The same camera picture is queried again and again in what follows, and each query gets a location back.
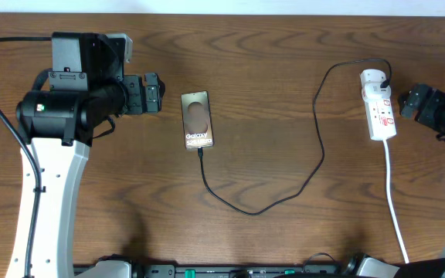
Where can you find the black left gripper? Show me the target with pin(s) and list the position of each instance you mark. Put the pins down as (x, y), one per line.
(133, 94)

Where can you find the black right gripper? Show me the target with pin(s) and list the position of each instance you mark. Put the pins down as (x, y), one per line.
(436, 99)

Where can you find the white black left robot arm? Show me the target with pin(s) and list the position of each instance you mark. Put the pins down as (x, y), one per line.
(85, 87)

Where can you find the white power strip socket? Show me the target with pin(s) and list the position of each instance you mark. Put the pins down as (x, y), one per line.
(378, 106)

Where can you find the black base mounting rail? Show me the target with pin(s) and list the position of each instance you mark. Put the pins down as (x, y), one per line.
(136, 270)

